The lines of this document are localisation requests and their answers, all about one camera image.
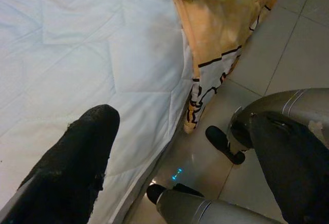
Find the white quilted mattress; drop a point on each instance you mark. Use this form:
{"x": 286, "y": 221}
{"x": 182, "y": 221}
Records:
{"x": 77, "y": 54}

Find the robot left leg with foot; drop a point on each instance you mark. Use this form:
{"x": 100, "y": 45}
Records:
{"x": 192, "y": 208}

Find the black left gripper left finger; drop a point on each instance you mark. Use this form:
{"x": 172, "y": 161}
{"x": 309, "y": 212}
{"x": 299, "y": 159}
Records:
{"x": 64, "y": 172}

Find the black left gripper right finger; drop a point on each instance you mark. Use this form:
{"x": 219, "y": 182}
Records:
{"x": 300, "y": 177}

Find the yellow egg cartoon blanket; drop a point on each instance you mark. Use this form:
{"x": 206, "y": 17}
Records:
{"x": 218, "y": 28}

